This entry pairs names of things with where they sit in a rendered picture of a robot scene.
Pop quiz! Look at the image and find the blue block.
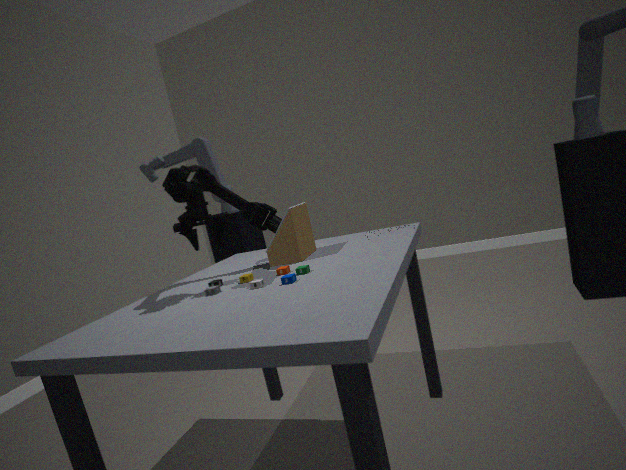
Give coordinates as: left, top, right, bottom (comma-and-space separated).
281, 274, 297, 285

